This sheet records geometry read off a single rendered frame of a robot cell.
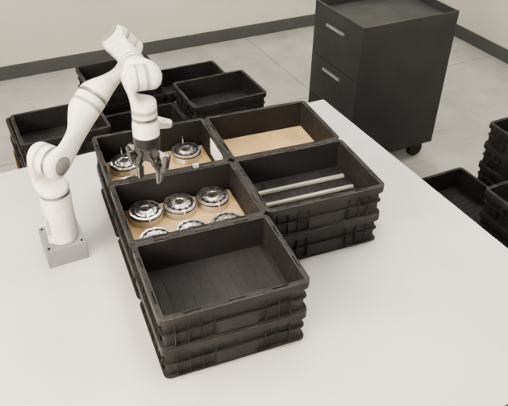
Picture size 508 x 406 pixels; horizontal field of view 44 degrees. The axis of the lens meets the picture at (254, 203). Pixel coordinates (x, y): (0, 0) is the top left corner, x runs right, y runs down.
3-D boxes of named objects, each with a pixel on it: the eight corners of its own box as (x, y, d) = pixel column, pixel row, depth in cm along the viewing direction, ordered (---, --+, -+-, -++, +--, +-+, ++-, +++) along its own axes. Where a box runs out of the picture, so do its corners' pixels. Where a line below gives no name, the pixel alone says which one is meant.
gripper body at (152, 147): (125, 134, 174) (128, 163, 180) (151, 141, 171) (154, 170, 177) (139, 122, 180) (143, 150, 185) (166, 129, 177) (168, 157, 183)
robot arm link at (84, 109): (97, 93, 180) (72, 84, 184) (46, 172, 172) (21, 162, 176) (110, 111, 188) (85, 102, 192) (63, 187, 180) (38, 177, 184)
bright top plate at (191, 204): (168, 216, 192) (168, 214, 192) (160, 197, 200) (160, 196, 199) (199, 209, 195) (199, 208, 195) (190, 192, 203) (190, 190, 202)
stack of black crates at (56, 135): (40, 226, 299) (21, 146, 272) (27, 193, 320) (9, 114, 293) (122, 205, 314) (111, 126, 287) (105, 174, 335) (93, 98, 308)
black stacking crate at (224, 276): (162, 355, 155) (159, 323, 148) (135, 277, 177) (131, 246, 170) (308, 313, 167) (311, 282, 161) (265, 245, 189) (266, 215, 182)
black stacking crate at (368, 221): (264, 271, 196) (266, 242, 189) (231, 215, 218) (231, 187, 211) (376, 242, 208) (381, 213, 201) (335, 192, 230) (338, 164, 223)
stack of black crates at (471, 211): (509, 250, 291) (522, 211, 277) (459, 270, 280) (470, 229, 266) (451, 204, 319) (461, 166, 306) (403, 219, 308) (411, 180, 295)
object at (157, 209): (133, 224, 189) (132, 222, 188) (125, 205, 196) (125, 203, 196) (165, 217, 192) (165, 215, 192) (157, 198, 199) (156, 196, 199)
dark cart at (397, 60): (341, 181, 359) (360, 29, 305) (301, 143, 391) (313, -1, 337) (427, 156, 382) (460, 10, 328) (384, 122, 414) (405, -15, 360)
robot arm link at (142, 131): (173, 125, 180) (172, 105, 176) (153, 143, 172) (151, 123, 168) (146, 118, 183) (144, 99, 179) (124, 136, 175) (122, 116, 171)
